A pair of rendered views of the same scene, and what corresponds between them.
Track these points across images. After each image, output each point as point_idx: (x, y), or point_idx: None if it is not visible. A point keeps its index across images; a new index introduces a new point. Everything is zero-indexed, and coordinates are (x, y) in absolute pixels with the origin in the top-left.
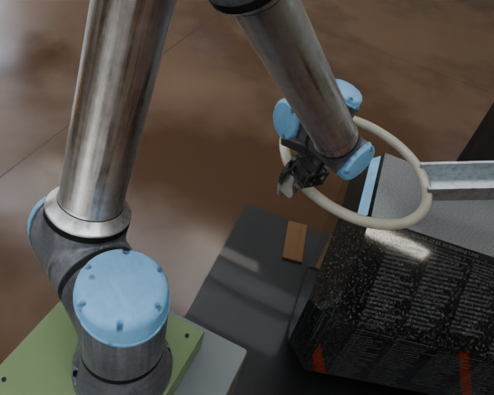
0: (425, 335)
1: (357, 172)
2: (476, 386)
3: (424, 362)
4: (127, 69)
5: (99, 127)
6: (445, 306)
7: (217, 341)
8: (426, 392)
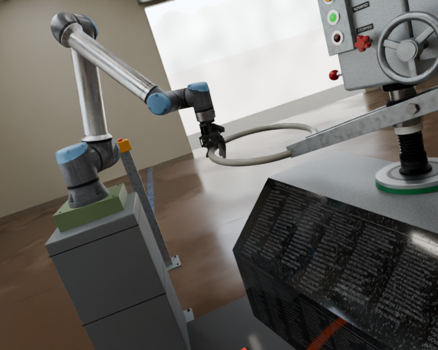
0: (267, 264)
1: (158, 109)
2: (322, 347)
3: (280, 301)
4: (76, 77)
5: (78, 98)
6: (284, 239)
7: (130, 209)
8: None
